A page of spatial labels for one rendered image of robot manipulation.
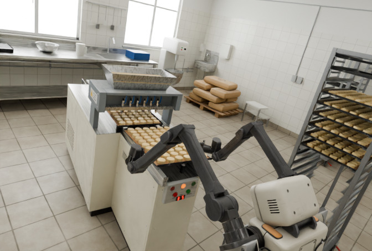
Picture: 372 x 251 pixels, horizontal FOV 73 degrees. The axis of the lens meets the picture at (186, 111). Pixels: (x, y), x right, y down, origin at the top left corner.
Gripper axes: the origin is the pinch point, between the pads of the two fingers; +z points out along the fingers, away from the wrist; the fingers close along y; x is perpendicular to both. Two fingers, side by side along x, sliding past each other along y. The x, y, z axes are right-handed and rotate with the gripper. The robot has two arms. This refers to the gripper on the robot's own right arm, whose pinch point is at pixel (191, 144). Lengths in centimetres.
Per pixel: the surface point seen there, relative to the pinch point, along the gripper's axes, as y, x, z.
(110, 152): -26, -5, 65
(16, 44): 19, -172, 328
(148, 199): -30.2, 32.9, 15.8
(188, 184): -16.3, 25.5, -6.8
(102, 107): 13, 4, 70
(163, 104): 13, -42, 38
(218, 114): -69, -356, 3
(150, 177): -15.3, 31.3, 17.4
